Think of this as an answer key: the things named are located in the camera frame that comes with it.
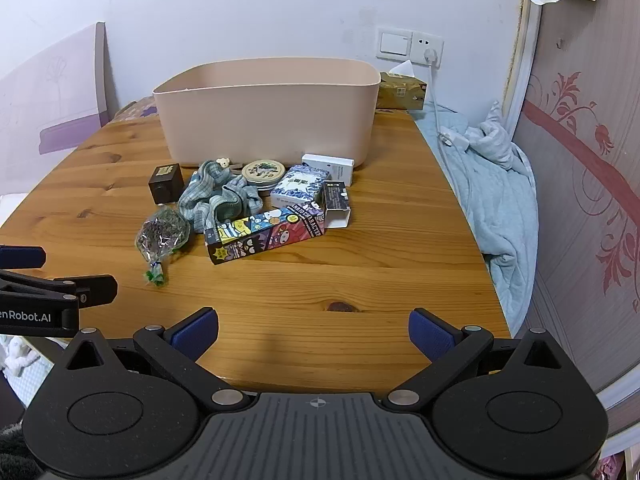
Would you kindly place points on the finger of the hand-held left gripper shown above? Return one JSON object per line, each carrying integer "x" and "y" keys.
{"x": 20, "y": 257}
{"x": 90, "y": 289}

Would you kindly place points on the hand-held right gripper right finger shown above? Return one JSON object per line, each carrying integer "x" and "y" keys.
{"x": 432, "y": 336}

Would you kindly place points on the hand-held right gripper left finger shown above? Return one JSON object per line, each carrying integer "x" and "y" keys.
{"x": 192, "y": 336}

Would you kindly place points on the dried flower sachet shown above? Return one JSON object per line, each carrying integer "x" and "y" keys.
{"x": 162, "y": 232}

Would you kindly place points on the colourful cartoon box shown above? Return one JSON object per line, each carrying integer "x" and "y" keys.
{"x": 260, "y": 235}

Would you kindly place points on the small black box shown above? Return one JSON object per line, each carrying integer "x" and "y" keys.
{"x": 164, "y": 185}

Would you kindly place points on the green checkered cloth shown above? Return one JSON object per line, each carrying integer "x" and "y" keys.
{"x": 210, "y": 200}

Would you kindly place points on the black and white box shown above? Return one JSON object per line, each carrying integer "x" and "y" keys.
{"x": 335, "y": 197}

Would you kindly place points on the bear hair clip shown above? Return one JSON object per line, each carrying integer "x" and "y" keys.
{"x": 223, "y": 163}

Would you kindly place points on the round metal tin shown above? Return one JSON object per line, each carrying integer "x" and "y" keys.
{"x": 262, "y": 172}

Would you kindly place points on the blue and white patterned box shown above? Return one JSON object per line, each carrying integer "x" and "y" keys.
{"x": 299, "y": 187}

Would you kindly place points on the pink plastic storage bin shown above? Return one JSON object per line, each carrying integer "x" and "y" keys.
{"x": 265, "y": 120}

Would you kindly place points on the white patterned bedding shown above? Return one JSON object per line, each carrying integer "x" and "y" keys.
{"x": 20, "y": 365}

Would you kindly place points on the dark fuzzy cloth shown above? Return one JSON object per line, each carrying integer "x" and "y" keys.
{"x": 15, "y": 455}

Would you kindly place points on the light blue blanket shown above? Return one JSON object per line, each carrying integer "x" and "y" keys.
{"x": 490, "y": 195}

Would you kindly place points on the purple and white panel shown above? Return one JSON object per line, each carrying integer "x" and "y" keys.
{"x": 50, "y": 100}

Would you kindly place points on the floral bed cover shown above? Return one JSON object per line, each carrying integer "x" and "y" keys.
{"x": 137, "y": 109}

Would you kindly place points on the wardrobe door with floral decal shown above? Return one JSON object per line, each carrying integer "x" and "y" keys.
{"x": 575, "y": 200}

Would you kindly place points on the gold tissue box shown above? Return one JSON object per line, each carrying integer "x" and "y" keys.
{"x": 400, "y": 92}

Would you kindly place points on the white door frame strip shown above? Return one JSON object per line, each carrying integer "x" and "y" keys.
{"x": 520, "y": 60}

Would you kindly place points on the white wall switch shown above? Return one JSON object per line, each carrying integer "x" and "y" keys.
{"x": 394, "y": 42}

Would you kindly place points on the white wall socket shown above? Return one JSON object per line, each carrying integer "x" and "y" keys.
{"x": 429, "y": 40}

